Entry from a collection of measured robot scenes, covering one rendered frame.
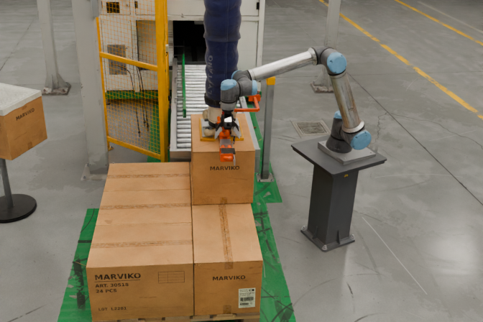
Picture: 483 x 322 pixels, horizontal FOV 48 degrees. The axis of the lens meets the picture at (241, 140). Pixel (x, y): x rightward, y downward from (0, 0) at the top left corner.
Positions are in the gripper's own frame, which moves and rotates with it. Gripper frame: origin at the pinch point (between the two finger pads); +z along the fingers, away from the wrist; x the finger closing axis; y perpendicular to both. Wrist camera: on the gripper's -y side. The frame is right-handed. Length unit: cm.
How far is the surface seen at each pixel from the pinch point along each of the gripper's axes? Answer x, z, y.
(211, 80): 8.3, -26.2, 33.3
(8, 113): 148, 11, 66
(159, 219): 42, 53, -6
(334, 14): -159, 8, 359
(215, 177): 6.0, 31.9, 9.7
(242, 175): -11.4, 31.3, 9.8
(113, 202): 73, 53, 16
